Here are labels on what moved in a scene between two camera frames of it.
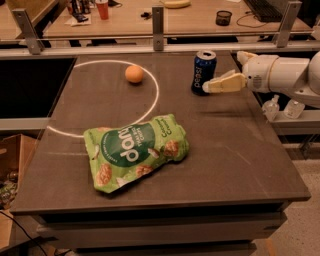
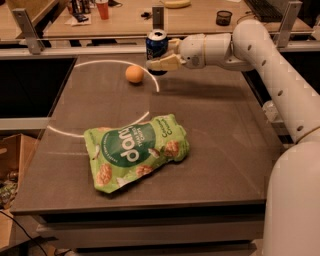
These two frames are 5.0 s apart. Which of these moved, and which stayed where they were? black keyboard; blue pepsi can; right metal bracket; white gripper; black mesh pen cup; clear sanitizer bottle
Moved: blue pepsi can; white gripper
Stayed: black keyboard; black mesh pen cup; clear sanitizer bottle; right metal bracket
